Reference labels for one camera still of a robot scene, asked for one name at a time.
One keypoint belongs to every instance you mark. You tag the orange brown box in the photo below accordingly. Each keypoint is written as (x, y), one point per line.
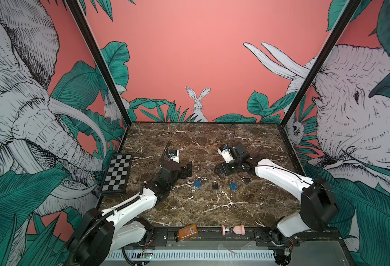
(187, 232)

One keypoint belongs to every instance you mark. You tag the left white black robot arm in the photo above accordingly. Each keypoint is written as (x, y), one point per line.
(102, 232)

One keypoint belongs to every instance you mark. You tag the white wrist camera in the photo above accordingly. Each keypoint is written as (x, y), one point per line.
(173, 155)
(225, 151)

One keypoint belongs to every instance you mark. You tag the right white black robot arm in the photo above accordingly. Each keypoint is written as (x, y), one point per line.
(318, 204)

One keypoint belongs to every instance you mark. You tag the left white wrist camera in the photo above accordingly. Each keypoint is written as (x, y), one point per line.
(173, 155)

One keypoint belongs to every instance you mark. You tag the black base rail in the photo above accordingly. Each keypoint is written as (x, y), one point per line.
(261, 236)

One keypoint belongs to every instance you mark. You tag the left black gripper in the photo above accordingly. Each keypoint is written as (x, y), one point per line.
(184, 174)

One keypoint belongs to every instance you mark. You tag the white slotted cable duct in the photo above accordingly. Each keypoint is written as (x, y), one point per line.
(197, 255)

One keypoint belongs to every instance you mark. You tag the blue padlock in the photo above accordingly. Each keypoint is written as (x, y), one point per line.
(233, 185)
(197, 183)

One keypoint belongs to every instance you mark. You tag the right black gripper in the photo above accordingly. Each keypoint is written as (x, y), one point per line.
(224, 168)

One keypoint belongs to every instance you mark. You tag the black white checkerboard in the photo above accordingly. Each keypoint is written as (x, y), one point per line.
(116, 175)

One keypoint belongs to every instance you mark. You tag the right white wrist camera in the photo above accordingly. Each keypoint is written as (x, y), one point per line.
(225, 151)

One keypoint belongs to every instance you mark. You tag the pink hourglass spool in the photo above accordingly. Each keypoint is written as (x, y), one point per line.
(237, 230)

